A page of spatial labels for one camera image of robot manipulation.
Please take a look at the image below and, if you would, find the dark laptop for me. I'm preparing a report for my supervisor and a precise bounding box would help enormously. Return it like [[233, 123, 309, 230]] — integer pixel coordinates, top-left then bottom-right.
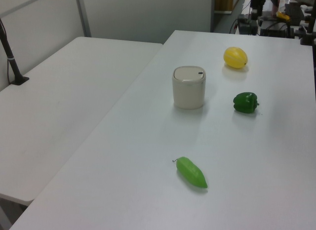
[[284, 2, 306, 20]]

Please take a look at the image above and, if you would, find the black camera stand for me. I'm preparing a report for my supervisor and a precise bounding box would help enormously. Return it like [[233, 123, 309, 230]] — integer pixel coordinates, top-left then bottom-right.
[[293, 14, 316, 46]]

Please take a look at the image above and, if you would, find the beige lidded garbage bin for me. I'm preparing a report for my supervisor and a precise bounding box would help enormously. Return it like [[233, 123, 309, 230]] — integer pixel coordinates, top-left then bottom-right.
[[171, 65, 207, 110]]

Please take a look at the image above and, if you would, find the black pole with base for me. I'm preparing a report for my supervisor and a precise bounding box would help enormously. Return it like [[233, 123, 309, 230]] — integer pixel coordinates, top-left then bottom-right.
[[0, 17, 30, 86]]

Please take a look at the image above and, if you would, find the yellow toy melon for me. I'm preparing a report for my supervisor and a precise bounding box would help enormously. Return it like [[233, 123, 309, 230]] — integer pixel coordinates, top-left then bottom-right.
[[223, 46, 248, 69]]

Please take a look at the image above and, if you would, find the black equipment box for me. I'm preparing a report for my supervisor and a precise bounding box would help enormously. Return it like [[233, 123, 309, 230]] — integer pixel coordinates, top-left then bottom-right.
[[236, 14, 259, 36]]

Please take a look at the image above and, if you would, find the yellow wooden cabinet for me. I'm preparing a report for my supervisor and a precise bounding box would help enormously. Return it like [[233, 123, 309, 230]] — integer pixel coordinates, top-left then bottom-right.
[[214, 0, 235, 13]]

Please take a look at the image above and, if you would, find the dark green toy bell pepper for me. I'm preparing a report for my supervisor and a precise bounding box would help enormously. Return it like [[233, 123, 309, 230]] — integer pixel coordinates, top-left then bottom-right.
[[233, 92, 261, 114]]

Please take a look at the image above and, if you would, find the grey metal partition post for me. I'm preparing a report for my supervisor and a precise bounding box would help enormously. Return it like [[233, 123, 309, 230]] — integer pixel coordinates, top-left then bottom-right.
[[75, 0, 92, 38]]

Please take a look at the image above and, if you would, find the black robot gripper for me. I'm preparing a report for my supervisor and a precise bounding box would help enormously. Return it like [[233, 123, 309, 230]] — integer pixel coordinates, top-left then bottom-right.
[[249, 0, 267, 21]]

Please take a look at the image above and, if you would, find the white side table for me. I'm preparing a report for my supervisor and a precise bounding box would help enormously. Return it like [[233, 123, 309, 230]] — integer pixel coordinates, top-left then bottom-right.
[[0, 37, 163, 206]]

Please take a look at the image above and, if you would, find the light green toy pepper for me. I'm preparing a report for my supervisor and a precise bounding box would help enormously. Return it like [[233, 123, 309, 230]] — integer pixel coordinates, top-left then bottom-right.
[[171, 156, 208, 189]]

